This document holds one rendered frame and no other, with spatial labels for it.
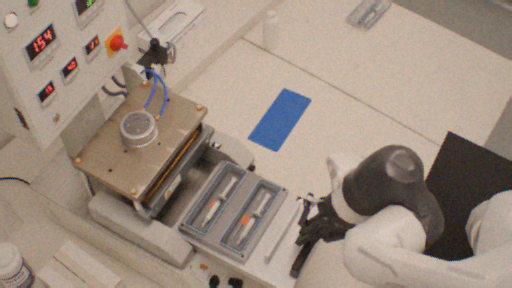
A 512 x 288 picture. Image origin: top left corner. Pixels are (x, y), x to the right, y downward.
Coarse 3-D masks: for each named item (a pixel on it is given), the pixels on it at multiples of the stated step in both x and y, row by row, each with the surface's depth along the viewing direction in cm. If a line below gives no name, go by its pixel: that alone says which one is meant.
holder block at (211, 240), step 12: (252, 180) 130; (204, 192) 128; (240, 192) 128; (228, 204) 126; (240, 204) 126; (276, 204) 126; (228, 216) 124; (180, 228) 123; (216, 228) 123; (264, 228) 123; (204, 240) 121; (216, 240) 121; (252, 240) 121; (228, 252) 119; (252, 252) 122
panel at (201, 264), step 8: (200, 256) 128; (192, 264) 126; (200, 264) 128; (208, 264) 130; (216, 264) 132; (192, 272) 126; (200, 272) 128; (208, 272) 130; (216, 272) 133; (224, 272) 135; (232, 272) 138; (200, 280) 128; (208, 280) 131; (224, 280) 135
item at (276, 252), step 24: (216, 168) 135; (288, 192) 131; (288, 216) 123; (312, 216) 127; (192, 240) 124; (264, 240) 124; (288, 240) 124; (240, 264) 120; (264, 264) 120; (288, 264) 120
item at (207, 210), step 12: (228, 168) 131; (240, 168) 131; (216, 180) 129; (228, 180) 129; (240, 180) 129; (216, 192) 127; (228, 192) 127; (204, 204) 125; (216, 204) 125; (192, 216) 123; (204, 216) 123; (216, 216) 123; (204, 228) 122
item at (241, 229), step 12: (264, 180) 129; (252, 192) 127; (264, 192) 127; (276, 192) 127; (252, 204) 125; (264, 204) 125; (240, 216) 123; (252, 216) 123; (228, 228) 122; (240, 228) 122; (252, 228) 122; (228, 240) 120; (240, 240) 120
